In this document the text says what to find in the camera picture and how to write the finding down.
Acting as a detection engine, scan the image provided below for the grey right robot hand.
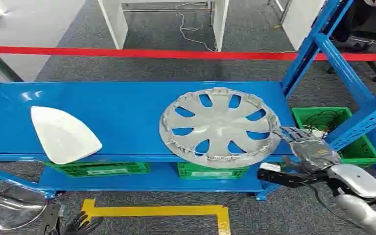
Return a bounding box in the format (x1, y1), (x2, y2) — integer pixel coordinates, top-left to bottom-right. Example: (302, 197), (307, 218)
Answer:
(273, 126), (342, 175)

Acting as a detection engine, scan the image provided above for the dark left robot hand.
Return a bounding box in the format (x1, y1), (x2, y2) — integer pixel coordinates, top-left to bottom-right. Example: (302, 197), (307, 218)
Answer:
(59, 211), (103, 235)

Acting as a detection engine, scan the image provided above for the grey plastic wheel cover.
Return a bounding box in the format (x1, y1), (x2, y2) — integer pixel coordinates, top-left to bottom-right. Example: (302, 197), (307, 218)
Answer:
(159, 87), (282, 169)

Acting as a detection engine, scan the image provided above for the green plastic crate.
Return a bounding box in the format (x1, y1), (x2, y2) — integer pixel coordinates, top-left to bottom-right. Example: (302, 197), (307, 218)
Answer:
(291, 106), (376, 166)
(45, 161), (152, 178)
(177, 162), (251, 181)

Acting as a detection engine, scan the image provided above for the white triangular plastic cover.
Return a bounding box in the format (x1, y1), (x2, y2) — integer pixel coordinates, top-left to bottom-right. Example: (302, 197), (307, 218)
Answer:
(30, 106), (103, 165)

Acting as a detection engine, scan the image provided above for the blue metal shelf rack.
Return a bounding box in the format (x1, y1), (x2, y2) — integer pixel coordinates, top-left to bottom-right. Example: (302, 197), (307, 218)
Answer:
(0, 0), (376, 202)

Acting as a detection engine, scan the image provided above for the white panel board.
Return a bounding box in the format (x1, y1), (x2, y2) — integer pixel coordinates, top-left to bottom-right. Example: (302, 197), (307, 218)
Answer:
(281, 0), (326, 51)

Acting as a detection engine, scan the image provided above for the black office chair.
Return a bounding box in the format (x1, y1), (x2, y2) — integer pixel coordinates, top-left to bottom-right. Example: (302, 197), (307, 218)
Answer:
(326, 0), (376, 83)

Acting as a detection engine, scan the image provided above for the red barrier belt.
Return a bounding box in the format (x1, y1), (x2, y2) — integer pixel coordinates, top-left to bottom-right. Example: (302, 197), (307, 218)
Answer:
(0, 46), (376, 62)

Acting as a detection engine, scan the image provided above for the black cable bundle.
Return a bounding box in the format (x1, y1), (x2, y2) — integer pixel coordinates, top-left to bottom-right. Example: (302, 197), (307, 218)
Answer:
(302, 110), (342, 134)

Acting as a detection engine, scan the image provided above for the white desk frame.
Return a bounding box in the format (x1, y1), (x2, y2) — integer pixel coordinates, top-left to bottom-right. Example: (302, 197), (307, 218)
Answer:
(97, 0), (230, 52)

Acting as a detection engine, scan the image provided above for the white floor cable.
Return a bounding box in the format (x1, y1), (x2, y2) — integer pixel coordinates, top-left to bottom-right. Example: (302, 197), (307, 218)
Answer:
(175, 1), (217, 52)

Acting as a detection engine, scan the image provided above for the black barrier post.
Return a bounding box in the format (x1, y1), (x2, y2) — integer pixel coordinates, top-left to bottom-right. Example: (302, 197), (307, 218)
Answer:
(0, 40), (24, 84)

